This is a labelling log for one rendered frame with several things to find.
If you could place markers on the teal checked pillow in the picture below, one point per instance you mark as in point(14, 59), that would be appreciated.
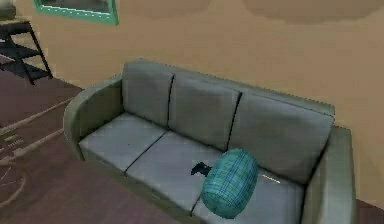
point(230, 184)

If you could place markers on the black shelf unit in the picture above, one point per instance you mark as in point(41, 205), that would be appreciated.
point(20, 53)

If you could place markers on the thin pale pencil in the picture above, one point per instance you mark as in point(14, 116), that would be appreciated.
point(270, 178)

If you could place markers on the grey green sofa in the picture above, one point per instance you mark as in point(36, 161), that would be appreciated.
point(173, 160)

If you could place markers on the green framed wall picture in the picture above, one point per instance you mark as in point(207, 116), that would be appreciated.
point(83, 9)

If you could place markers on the small black remote control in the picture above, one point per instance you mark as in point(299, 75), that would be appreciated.
point(200, 169)

